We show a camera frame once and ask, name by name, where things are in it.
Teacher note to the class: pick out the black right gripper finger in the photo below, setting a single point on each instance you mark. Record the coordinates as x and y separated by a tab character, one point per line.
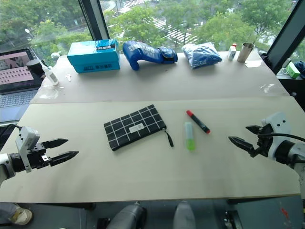
253	130
241	143

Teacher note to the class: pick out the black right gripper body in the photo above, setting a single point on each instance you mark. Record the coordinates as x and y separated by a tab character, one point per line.
264	140

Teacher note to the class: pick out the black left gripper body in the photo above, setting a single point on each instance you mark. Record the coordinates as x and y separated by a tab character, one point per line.
35	156

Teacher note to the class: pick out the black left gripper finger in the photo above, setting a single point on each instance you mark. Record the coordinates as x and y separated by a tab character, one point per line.
63	157
56	142

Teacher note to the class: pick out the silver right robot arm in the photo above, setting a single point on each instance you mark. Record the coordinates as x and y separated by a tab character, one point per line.
294	155

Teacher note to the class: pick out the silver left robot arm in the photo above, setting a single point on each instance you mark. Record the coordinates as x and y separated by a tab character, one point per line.
3	167

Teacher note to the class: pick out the black white grid pencil case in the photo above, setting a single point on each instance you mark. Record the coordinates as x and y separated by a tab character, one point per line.
134	127

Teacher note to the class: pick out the red black marker pen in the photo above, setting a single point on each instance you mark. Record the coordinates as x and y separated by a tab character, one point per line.
197	121

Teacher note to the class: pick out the green highlighter pen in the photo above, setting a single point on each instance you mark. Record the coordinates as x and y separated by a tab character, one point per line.
190	137

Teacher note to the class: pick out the white sneaker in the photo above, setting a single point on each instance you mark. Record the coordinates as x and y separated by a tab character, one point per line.
22	215

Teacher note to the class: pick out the small white plastic piece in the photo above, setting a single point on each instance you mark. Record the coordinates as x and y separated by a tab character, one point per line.
68	77

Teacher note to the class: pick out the white squeeze bottle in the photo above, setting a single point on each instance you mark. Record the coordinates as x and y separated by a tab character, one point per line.
51	76

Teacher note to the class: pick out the green white small box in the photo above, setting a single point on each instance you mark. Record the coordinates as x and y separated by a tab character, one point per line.
292	71

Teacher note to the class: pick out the grey laptop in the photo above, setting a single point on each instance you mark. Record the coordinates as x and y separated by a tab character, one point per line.
16	78

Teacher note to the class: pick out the black cylinder object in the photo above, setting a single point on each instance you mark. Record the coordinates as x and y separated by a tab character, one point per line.
34	68

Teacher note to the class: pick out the metal cup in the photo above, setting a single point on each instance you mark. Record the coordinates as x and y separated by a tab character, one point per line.
245	52

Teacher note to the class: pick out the small white bottle red cap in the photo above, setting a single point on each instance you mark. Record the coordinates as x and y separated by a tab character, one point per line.
231	53

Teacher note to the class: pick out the dark rounded robot leg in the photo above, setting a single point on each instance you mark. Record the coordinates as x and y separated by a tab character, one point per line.
128	217

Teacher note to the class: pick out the blue cloth in plastic bag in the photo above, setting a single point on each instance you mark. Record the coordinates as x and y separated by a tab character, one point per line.
201	55

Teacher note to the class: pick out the grey rounded robot leg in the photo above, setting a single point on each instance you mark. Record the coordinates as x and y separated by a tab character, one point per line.
184	215

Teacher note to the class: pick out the light blue cardboard box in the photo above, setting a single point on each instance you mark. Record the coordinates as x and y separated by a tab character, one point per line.
94	57

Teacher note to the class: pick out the blue boxing glove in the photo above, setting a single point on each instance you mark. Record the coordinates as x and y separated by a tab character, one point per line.
145	53

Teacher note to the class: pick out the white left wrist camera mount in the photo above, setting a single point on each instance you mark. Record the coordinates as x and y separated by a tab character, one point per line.
25	138

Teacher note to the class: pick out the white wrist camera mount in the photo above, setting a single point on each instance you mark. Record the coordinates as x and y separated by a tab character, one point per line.
280	124
25	138

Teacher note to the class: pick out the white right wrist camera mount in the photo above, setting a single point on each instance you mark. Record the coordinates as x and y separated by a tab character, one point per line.
280	124

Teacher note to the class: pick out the black window frame post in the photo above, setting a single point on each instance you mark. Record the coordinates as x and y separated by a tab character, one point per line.
286	38
94	19

